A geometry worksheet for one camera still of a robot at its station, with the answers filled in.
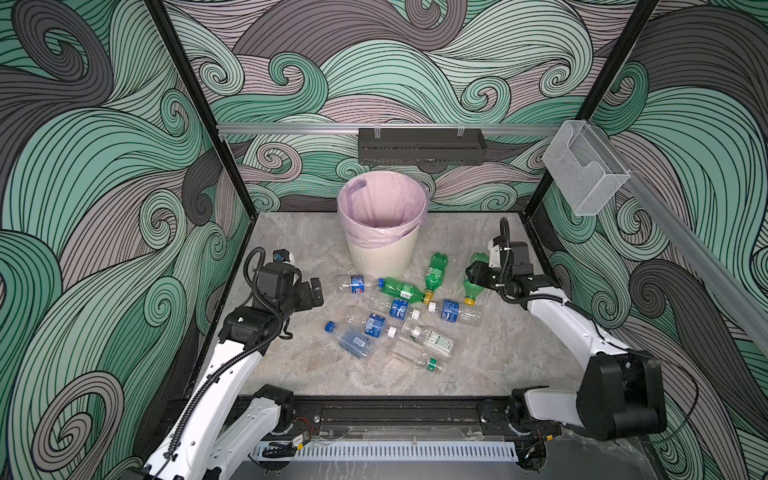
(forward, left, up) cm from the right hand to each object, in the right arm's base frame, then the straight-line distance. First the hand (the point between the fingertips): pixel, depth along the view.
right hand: (475, 270), depth 87 cm
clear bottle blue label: (-9, +7, -8) cm, 14 cm away
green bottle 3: (-1, +22, -9) cm, 24 cm away
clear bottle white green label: (-19, +13, -7) cm, 24 cm away
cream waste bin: (+3, +28, 0) cm, 28 cm away
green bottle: (-8, +3, +3) cm, 9 cm away
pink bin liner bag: (+24, +29, +2) cm, 38 cm away
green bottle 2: (+3, +11, -8) cm, 14 cm away
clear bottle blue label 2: (-14, +31, -6) cm, 35 cm away
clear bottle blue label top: (-1, +36, -8) cm, 36 cm away
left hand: (-10, +48, +9) cm, 50 cm away
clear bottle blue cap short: (-20, +35, -7) cm, 41 cm away
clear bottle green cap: (-21, +18, -9) cm, 29 cm away
